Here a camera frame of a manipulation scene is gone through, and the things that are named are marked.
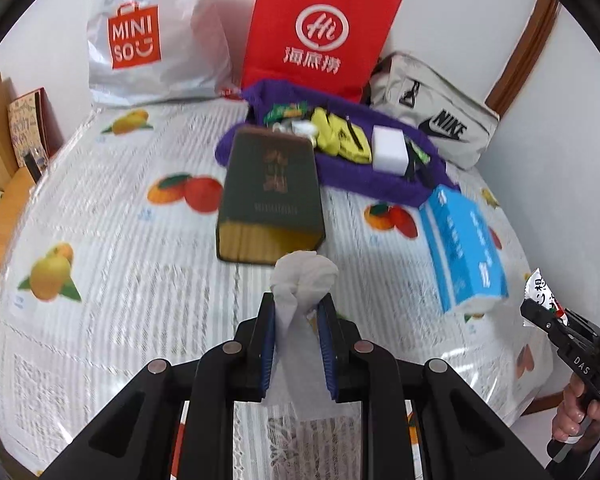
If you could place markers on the wooden baseboard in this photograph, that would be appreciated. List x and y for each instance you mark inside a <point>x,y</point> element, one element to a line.
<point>542,404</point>

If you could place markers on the patterned notebook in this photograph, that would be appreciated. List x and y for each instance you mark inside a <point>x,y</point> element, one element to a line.
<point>27,125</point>

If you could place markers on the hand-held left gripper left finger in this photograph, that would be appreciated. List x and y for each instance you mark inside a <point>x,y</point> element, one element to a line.
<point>269,345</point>

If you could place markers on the dark green tin box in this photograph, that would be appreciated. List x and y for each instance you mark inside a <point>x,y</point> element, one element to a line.
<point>270,195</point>

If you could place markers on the blue tissue pack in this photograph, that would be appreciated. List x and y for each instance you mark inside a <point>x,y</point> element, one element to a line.
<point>460,240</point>

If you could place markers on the person's right hand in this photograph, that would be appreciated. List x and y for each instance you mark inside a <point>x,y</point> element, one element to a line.
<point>572,410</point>

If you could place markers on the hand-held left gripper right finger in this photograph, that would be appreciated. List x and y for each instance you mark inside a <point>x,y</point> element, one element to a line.
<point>326,350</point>

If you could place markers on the grey waist bag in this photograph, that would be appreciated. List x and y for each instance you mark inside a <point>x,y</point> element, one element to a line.
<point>430,90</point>

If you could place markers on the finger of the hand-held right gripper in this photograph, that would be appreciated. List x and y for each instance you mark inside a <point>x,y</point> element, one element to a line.
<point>582,323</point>
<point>540,317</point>

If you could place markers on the clear plastic pouch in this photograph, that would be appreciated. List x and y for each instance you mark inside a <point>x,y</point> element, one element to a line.
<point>305,275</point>

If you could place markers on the white foam block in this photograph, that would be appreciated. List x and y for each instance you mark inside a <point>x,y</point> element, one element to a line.
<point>390,147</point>

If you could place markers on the wooden nightstand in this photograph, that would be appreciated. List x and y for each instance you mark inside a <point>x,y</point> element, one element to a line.
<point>5,210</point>

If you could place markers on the white snack packet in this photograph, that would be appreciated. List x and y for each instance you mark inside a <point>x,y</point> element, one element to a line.
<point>542,290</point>

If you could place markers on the purple fabric basket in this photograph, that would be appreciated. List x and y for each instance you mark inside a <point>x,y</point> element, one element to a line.
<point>370,180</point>

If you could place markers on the red paper bag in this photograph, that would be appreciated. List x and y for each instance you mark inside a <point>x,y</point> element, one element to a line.
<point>280,0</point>

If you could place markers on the green packet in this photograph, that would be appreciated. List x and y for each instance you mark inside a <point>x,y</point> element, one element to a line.
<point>285,110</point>
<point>416,152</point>

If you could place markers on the wooden door frame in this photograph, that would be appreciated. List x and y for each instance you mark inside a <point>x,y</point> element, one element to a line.
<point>525,50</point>

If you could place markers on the glass perfume bottle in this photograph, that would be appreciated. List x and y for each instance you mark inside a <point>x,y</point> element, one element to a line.
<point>36,162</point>

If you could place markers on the white plastic shopping bag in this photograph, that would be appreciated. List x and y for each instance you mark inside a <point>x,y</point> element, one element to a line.
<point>180,35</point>

